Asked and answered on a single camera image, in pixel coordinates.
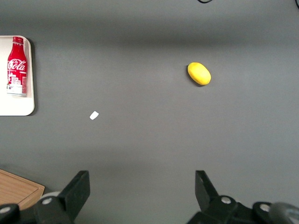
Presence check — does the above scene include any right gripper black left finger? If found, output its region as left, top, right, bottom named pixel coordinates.
left=34, top=170, right=91, bottom=224

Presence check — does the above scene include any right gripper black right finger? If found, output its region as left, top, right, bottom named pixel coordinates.
left=186, top=170, right=239, bottom=224

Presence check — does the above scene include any beige plastic tray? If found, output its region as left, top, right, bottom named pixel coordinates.
left=0, top=35, right=36, bottom=117

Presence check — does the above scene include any wooden drawer cabinet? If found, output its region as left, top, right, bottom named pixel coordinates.
left=0, top=168, right=45, bottom=210

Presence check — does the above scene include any yellow lemon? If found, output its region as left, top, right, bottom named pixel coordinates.
left=187, top=62, right=212, bottom=86

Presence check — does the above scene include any red cola bottle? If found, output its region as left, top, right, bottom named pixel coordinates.
left=6, top=36, right=28, bottom=97

